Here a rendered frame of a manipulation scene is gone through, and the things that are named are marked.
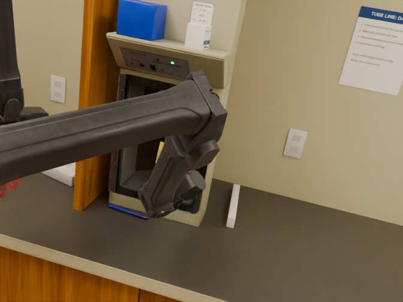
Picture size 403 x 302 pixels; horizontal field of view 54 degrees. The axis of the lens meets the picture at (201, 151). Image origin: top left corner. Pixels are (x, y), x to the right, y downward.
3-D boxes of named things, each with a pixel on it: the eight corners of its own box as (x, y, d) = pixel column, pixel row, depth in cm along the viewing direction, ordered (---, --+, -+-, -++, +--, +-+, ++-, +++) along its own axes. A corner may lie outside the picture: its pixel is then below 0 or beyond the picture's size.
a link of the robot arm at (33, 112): (-10, 84, 92) (4, 99, 87) (38, 82, 100) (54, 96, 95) (-10, 130, 97) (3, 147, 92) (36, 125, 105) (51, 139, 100)
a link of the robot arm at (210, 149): (164, 96, 61) (196, 156, 58) (196, 87, 63) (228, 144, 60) (132, 190, 98) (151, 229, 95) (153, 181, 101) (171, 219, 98)
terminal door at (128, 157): (111, 190, 132) (122, 72, 117) (198, 214, 127) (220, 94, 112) (110, 192, 131) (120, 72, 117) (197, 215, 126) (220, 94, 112)
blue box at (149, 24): (130, 32, 112) (134, -1, 109) (164, 39, 111) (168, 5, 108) (115, 34, 103) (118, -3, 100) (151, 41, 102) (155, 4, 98)
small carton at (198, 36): (191, 45, 107) (194, 22, 105) (208, 49, 106) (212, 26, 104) (184, 46, 103) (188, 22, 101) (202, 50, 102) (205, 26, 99)
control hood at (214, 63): (120, 65, 117) (123, 30, 113) (225, 87, 112) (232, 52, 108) (102, 70, 106) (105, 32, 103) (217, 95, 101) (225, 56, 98)
